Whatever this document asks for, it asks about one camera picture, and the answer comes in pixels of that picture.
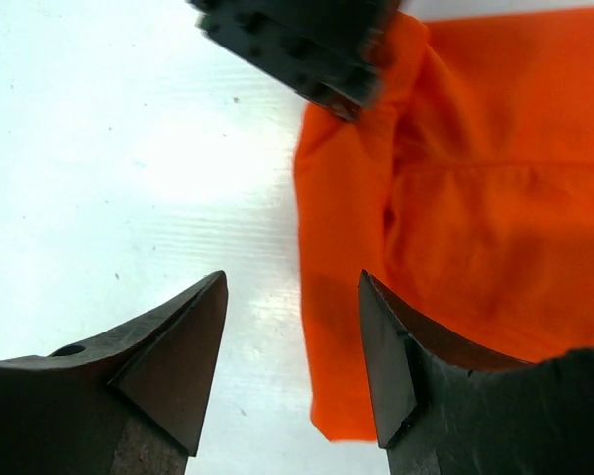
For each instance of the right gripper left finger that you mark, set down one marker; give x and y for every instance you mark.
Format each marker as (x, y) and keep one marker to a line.
(131, 400)

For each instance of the orange t shirt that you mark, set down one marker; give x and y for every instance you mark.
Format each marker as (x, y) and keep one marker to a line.
(468, 189)

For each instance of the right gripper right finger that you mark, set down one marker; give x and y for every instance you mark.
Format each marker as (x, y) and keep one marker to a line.
(443, 404)

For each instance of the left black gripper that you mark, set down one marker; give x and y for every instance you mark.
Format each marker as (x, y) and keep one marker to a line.
(326, 51)

